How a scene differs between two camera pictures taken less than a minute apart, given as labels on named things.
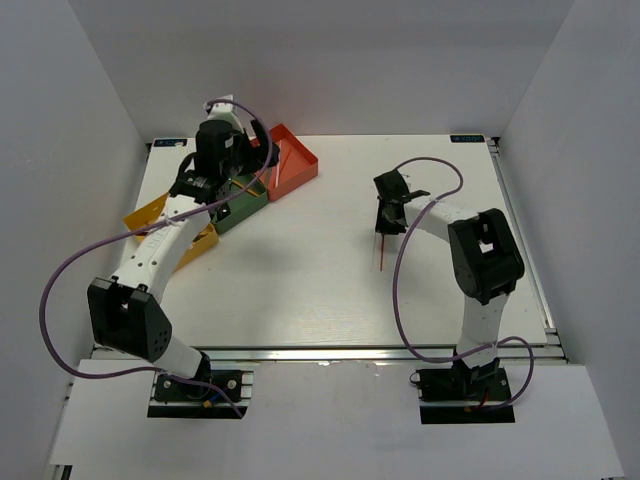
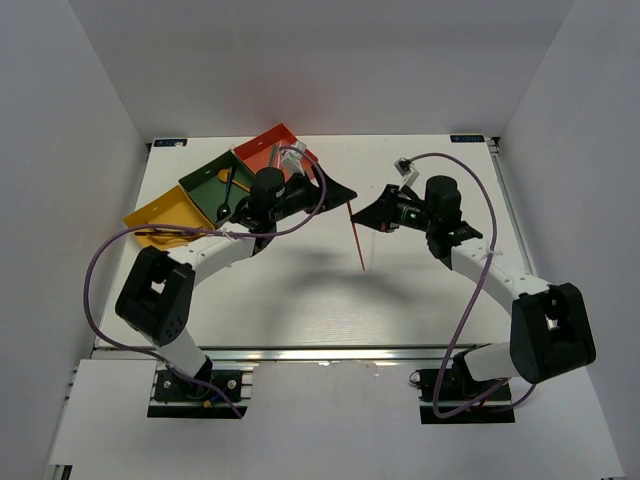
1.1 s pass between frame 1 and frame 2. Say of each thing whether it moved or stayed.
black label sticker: stayed
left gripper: moved
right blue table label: stayed
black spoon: stayed
